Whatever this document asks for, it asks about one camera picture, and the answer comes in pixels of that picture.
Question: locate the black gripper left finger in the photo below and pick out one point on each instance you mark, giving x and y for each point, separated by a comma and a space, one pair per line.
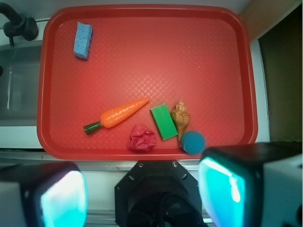
43, 195

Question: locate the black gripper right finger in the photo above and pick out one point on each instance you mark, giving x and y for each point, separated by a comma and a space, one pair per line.
254, 185

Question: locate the blue sponge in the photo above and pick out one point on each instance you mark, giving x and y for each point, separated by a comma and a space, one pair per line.
82, 40

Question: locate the blue textured ball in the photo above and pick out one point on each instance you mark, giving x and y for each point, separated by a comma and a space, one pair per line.
193, 142

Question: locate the orange toy carrot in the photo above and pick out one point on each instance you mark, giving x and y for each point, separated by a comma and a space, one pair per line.
115, 116

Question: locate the crumpled red paper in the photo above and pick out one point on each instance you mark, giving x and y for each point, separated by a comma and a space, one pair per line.
142, 139

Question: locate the brown spiral seashell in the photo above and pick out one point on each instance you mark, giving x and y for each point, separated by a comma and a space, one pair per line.
181, 119

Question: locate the green rectangular block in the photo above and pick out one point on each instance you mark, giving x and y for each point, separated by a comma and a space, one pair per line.
164, 122

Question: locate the red plastic tray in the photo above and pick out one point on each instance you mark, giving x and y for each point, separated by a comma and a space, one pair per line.
200, 55

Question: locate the grey sink basin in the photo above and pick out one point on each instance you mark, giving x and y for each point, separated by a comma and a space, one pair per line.
19, 79

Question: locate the dark grey faucet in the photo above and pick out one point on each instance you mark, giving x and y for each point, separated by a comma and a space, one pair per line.
18, 24

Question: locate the brown cardboard panel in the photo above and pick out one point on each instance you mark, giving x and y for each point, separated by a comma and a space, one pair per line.
262, 15

